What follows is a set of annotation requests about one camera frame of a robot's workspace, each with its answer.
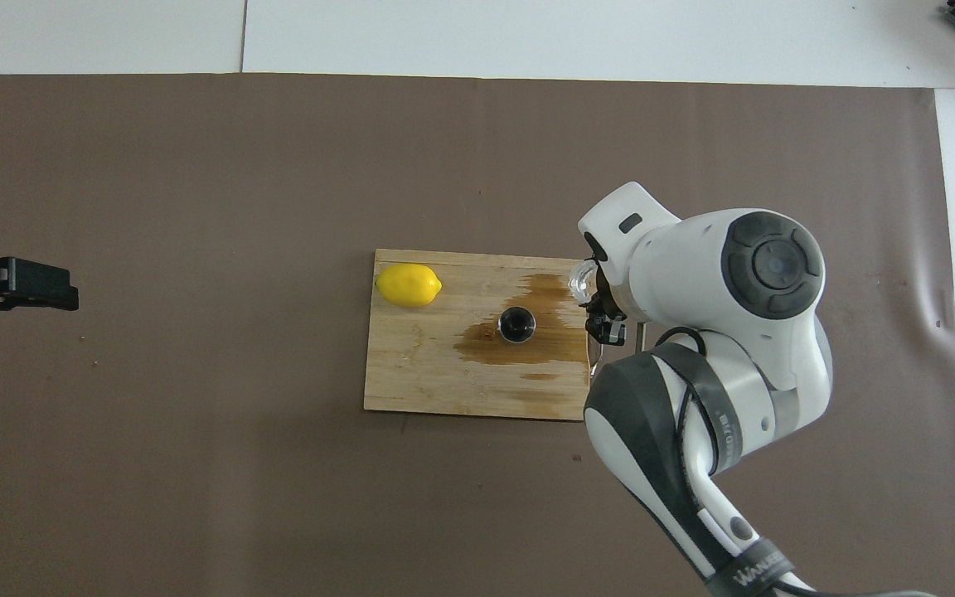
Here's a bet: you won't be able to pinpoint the clear faceted glass cup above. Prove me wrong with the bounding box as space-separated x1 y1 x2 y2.
567 259 603 303

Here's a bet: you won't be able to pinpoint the steel double jigger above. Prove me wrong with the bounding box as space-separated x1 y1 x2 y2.
497 305 537 344

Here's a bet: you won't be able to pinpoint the wooden cutting board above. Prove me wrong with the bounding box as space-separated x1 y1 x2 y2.
363 249 607 422

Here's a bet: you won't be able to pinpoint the yellow lemon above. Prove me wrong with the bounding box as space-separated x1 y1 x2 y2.
375 263 444 308

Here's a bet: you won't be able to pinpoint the brown paper table mat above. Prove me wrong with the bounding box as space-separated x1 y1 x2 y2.
0 73 955 597

